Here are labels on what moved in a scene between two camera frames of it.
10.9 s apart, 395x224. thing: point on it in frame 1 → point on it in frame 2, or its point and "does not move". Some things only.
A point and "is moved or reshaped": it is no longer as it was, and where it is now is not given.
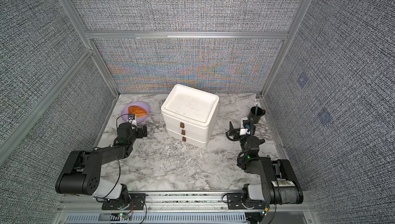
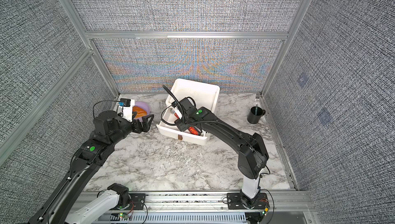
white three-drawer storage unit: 189,113 is moved or reshaped
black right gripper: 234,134 → 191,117
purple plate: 140,104 does not move
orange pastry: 136,110 does not move
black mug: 256,112 does not move
